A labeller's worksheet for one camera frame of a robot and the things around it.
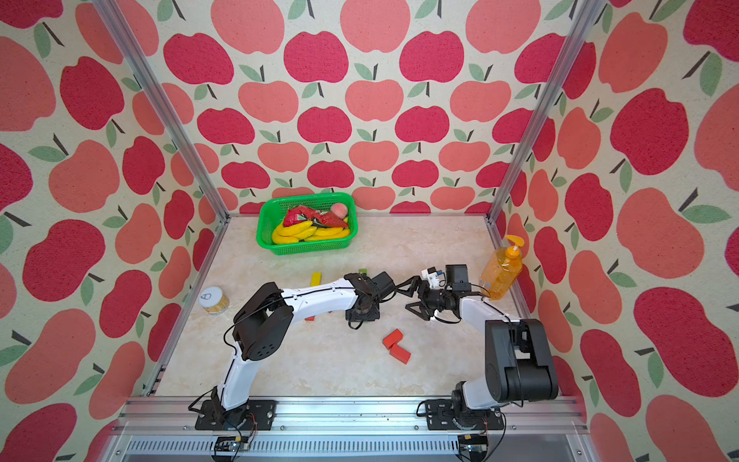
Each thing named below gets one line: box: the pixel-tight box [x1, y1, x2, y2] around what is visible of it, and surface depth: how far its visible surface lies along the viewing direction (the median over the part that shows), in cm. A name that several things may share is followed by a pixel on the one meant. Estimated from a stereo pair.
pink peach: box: [331, 203, 349, 221], surface depth 117 cm
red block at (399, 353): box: [388, 343, 411, 365], surface depth 85 cm
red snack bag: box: [283, 205, 350, 228], surface depth 112 cm
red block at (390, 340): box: [382, 328, 404, 351], surface depth 88 cm
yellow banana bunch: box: [271, 220, 352, 245], surface depth 109 cm
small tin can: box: [198, 286, 230, 315], surface depth 93 cm
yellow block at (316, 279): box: [309, 271, 323, 287], surface depth 103 cm
